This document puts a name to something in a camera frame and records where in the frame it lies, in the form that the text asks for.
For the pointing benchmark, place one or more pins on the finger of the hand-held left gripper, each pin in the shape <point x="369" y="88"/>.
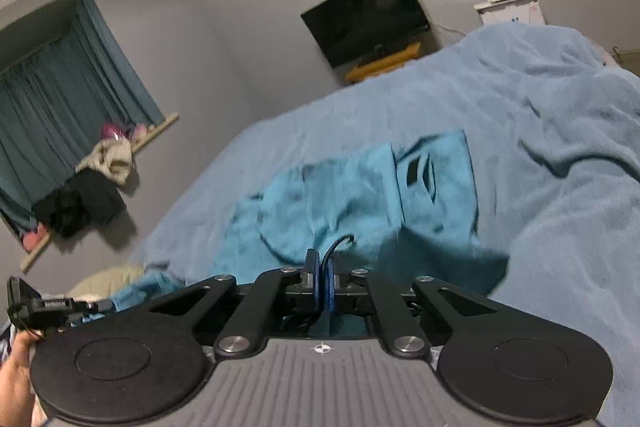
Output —
<point x="100" y="306"/>

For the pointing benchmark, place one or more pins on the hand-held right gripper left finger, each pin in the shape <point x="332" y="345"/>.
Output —
<point x="312" y="279"/>

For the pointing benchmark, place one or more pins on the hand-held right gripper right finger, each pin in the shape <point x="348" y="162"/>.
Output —
<point x="330" y="289"/>

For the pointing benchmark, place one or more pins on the teal zip-up jacket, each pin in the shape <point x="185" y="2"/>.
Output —
<point x="350" y="187"/>

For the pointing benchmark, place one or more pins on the black clothes pile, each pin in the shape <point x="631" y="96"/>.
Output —
<point x="75" y="204"/>

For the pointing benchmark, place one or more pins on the person's left hand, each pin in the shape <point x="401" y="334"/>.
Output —
<point x="15" y="377"/>

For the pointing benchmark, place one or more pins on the beige pillow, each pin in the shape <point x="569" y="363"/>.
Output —
<point x="105" y="281"/>

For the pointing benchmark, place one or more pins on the beige cloth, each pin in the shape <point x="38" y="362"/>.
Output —
<point x="107" y="159"/>

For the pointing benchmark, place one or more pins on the pink round item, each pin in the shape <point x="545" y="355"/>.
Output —
<point x="112" y="132"/>

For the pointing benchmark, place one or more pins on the small pink items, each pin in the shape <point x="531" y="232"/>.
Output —
<point x="139" y="132"/>

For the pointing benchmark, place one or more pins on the teal window curtain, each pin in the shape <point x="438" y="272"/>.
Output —
<point x="60" y="107"/>

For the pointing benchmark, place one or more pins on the wooden television stand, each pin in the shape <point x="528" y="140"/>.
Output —
<point x="380" y="64"/>

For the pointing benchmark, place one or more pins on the black flat screen television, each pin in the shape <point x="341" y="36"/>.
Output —
<point x="370" y="17"/>

